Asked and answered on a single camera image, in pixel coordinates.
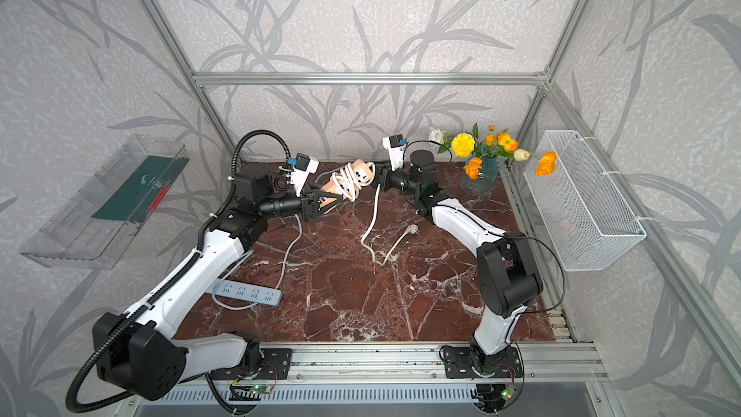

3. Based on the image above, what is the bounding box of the red pen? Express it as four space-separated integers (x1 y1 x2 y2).
148 186 170 212

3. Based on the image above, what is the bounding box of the blue glass vase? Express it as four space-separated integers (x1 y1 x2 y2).
460 158 498 196

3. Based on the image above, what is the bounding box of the white power strip cord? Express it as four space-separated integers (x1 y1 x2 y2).
329 160 421 266

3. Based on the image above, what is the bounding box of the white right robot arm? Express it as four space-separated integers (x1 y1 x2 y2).
374 151 546 380

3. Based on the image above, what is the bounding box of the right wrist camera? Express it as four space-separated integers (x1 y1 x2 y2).
382 134 407 171

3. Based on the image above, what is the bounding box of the yellow orange flower bouquet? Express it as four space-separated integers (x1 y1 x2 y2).
428 124 533 166

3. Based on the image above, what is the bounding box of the pink power strip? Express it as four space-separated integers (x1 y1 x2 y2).
321 159 376 202

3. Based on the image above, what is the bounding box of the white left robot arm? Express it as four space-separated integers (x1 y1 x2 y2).
66 129 357 414

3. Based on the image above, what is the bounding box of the clear plastic wall bin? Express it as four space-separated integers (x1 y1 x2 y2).
19 135 189 270

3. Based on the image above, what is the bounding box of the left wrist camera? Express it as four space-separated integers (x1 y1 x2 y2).
279 154 320 197

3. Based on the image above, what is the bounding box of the green booklet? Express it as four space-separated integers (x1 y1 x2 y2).
93 156 189 224

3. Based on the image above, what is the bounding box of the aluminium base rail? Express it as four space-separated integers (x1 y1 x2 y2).
120 340 609 386

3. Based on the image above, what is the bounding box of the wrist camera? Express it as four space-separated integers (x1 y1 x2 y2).
279 154 320 197
382 134 407 171

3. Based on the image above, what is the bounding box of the white wire mesh basket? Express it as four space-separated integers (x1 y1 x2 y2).
523 131 646 272

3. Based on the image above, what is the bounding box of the blue-white power strip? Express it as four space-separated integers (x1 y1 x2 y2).
208 281 282 306

